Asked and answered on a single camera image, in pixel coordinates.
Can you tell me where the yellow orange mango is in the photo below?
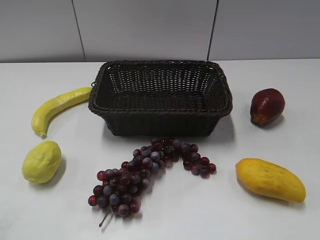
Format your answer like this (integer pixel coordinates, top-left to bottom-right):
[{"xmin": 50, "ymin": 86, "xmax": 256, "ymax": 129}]
[{"xmin": 235, "ymin": 158, "xmax": 307, "ymax": 204}]

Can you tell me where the dark woven rectangular basket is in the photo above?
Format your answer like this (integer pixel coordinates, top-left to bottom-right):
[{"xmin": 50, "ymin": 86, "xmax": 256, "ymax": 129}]
[{"xmin": 88, "ymin": 60, "xmax": 233, "ymax": 137}]

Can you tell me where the purple red grape bunch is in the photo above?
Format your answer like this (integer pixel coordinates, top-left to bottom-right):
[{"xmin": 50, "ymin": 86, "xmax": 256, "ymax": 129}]
[{"xmin": 87, "ymin": 137, "xmax": 217, "ymax": 219}]

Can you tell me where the dark red pear fruit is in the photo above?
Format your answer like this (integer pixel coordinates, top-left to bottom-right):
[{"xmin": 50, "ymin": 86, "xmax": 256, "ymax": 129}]
[{"xmin": 250, "ymin": 88, "xmax": 285, "ymax": 127}]

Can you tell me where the yellow banana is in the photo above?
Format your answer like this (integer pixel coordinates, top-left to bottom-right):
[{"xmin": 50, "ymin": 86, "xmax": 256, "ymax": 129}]
[{"xmin": 31, "ymin": 87, "xmax": 92, "ymax": 139}]

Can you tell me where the yellow green lemon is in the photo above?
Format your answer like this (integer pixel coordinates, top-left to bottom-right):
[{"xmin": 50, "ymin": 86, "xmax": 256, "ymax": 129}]
[{"xmin": 22, "ymin": 140, "xmax": 62, "ymax": 184}]

